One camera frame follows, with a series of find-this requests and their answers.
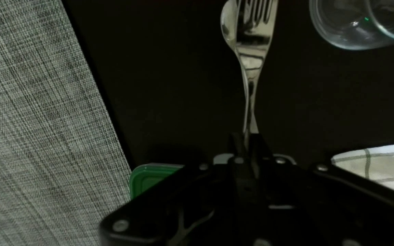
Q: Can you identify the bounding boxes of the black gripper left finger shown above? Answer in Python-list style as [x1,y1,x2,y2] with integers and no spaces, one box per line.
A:
[98,131,253,246]

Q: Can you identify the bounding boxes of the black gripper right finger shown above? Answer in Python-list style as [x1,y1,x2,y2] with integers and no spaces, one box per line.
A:
[250,131,394,246]

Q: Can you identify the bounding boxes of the silver metal fork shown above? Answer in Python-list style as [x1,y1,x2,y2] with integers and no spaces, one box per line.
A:
[233,0,280,137]

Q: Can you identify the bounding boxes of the clear glass cup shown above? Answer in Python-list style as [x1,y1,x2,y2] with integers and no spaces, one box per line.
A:
[308,0,394,52]

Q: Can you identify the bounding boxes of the white checked dish cloth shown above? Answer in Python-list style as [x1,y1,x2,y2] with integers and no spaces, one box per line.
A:
[330,141,394,199]

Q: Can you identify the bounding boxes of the grey woven placemat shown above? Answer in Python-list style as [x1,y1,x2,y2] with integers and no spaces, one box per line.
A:
[0,0,134,246]

